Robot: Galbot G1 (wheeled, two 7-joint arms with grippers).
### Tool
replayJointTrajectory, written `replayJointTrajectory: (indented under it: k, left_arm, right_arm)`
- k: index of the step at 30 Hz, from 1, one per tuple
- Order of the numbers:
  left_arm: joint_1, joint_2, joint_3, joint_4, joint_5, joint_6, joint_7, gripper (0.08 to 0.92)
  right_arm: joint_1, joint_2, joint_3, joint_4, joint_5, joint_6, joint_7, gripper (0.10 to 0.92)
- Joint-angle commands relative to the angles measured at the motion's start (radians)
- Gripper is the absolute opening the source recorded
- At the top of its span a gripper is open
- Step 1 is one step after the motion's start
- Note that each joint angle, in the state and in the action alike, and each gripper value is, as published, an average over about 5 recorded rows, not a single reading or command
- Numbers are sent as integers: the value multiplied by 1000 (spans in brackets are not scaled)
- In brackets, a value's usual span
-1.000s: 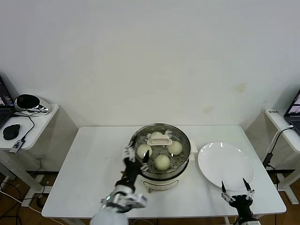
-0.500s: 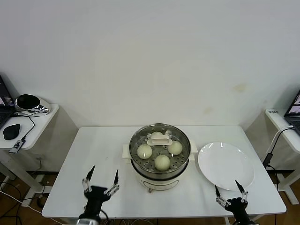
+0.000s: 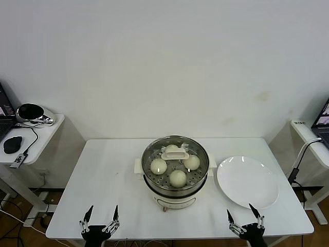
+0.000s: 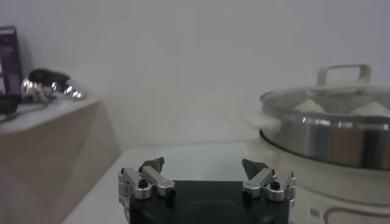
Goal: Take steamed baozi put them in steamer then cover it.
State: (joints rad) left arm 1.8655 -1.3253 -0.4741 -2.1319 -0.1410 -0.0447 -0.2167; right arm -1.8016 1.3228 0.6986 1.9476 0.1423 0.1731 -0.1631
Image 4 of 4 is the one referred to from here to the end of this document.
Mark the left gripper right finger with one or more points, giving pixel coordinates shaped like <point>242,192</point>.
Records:
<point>259,181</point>

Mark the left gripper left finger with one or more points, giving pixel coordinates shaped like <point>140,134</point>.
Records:
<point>158,181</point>

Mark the white steamed baozi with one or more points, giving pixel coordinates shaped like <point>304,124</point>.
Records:
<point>309,107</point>
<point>371,109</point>

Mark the white side table with mouse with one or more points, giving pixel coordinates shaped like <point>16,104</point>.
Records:
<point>45,158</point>

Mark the shiny chrome rounded device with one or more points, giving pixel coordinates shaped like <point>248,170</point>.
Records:
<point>48,86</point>

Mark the black laptop with pink screen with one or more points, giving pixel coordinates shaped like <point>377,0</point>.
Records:
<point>9,70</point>

